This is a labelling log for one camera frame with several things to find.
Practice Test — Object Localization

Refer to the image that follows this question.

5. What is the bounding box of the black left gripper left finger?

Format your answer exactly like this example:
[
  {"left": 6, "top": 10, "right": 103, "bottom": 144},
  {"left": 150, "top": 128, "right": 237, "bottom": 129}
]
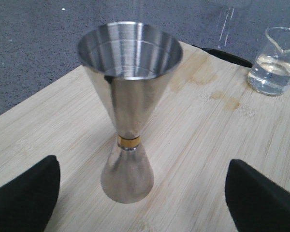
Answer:
[{"left": 0, "top": 155, "right": 60, "bottom": 232}]

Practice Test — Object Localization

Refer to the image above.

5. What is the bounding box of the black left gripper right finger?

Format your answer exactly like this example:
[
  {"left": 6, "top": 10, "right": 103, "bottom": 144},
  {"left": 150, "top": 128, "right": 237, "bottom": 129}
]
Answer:
[{"left": 224, "top": 159, "right": 290, "bottom": 232}]

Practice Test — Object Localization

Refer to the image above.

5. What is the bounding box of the clear glass beaker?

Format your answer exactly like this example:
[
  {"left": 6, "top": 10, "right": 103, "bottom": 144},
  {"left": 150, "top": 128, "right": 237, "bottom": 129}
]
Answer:
[{"left": 246, "top": 27, "right": 290, "bottom": 96}]

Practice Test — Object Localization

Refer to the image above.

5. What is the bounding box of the steel double jigger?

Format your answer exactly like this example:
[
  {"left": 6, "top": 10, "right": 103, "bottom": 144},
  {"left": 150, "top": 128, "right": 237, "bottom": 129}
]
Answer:
[{"left": 77, "top": 21, "right": 183, "bottom": 203}]

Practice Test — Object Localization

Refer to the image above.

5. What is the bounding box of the light wooden cutting board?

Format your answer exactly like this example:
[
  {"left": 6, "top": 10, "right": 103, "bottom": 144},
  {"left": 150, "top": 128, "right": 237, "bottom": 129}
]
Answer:
[{"left": 0, "top": 44, "right": 290, "bottom": 232}]

